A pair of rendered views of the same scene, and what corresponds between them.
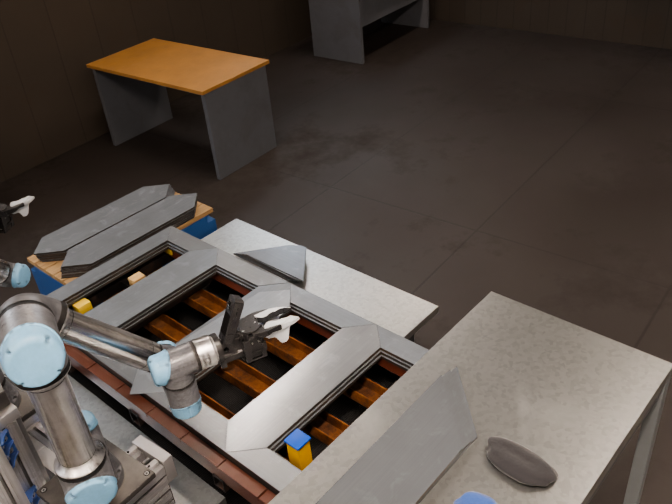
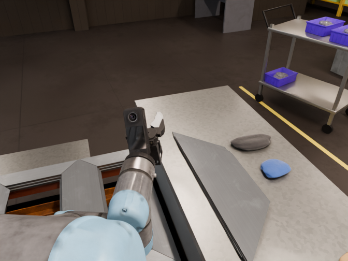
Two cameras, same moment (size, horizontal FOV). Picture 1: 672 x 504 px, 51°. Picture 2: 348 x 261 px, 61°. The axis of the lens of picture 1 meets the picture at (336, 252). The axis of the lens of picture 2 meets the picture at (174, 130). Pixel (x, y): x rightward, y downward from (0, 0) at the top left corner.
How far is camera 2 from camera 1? 137 cm
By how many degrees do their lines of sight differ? 50
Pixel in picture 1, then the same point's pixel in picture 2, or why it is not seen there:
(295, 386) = not seen: hidden behind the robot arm
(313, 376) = (82, 205)
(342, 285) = (18, 163)
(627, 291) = (110, 115)
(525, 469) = (260, 140)
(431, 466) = (236, 169)
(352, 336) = (74, 173)
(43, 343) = (129, 237)
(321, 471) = (200, 219)
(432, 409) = (197, 150)
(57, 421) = not seen: outside the picture
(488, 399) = (203, 133)
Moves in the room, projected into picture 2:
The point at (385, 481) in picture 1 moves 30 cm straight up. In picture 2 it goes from (234, 191) to (245, 124)
